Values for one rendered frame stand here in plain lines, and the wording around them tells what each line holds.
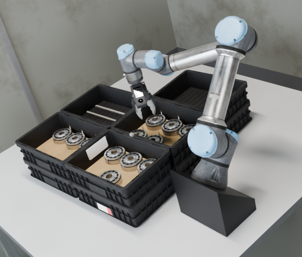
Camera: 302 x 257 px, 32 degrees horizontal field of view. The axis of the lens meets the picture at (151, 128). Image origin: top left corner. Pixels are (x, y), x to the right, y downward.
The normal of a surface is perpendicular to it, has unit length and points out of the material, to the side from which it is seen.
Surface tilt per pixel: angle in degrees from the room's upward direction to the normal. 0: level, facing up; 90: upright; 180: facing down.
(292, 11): 90
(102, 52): 90
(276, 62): 90
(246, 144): 0
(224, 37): 41
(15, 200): 0
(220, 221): 90
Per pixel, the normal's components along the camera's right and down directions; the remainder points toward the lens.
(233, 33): -0.47, -0.24
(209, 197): -0.72, 0.51
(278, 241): -0.22, -0.82
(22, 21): 0.65, 0.28
